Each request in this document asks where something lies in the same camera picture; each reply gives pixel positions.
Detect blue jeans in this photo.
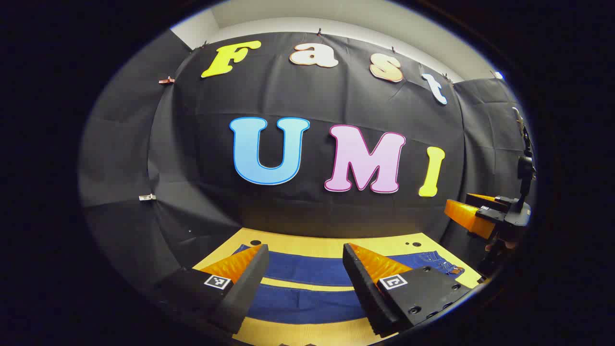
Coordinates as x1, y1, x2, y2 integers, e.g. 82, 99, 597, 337
232, 244, 467, 325

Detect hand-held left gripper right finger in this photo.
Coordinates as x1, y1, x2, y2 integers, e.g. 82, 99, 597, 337
342, 242, 472, 338

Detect black backdrop cloth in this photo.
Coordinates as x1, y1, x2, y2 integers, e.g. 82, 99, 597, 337
78, 29, 537, 289

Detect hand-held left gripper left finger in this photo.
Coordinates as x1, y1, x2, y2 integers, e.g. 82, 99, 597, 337
155, 244, 270, 335

